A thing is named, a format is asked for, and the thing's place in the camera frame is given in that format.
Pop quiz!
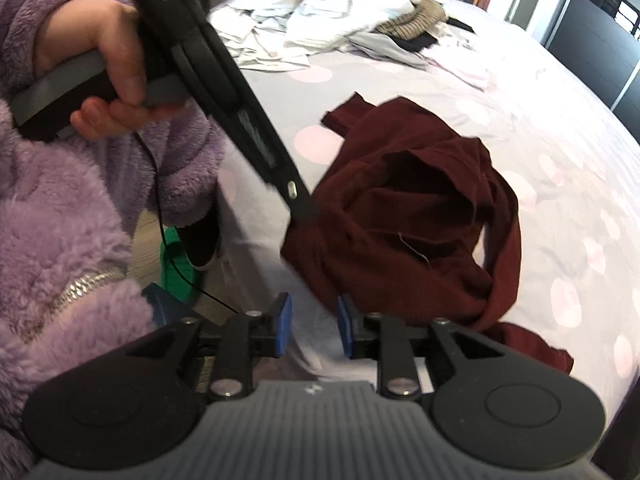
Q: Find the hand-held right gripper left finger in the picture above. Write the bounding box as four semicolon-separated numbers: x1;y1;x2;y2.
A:
125;292;293;402

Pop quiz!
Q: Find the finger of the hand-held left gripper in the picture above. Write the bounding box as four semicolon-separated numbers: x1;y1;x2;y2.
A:
212;94;322;227

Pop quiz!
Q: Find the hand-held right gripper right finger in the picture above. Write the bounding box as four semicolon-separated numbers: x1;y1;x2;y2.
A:
336;294;505;402

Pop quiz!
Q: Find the maroon garment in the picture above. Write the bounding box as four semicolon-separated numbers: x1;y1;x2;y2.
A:
280;91;575;376

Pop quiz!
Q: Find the person's left forearm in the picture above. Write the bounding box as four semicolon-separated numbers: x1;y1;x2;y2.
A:
0;0;132;92

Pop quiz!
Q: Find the person's left hand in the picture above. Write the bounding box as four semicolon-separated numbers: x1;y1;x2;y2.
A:
34;0;187;139

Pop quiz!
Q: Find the white grey striped shirt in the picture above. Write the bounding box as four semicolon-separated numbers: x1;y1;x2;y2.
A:
207;2;312;72

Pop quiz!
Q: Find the person's black-clad leg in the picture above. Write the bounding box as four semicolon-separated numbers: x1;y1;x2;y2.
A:
179;204;224;272

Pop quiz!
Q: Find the blue chair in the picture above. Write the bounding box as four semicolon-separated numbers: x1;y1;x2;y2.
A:
141;282;202;332

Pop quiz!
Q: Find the green slipper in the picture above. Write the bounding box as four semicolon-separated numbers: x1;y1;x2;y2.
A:
159;226;197;307

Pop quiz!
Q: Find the grey garment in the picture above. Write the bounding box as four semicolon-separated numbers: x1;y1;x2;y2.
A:
349;30;429;69

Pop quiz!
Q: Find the black garment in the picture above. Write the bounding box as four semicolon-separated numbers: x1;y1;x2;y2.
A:
390;16;476;54

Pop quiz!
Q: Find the brown striped garment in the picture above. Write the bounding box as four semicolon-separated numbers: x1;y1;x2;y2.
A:
374;0;449;41

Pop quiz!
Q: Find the pink garment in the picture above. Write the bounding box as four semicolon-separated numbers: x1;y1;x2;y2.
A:
429;30;492;92

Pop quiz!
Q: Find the polka-dot bed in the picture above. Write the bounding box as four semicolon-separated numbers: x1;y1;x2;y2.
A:
207;0;640;413

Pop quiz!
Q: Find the dark wardrobe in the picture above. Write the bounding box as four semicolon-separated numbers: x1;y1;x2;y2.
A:
419;0;640;128

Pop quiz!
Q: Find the black cable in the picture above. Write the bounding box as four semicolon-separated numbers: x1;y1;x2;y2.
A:
132;130;242;317

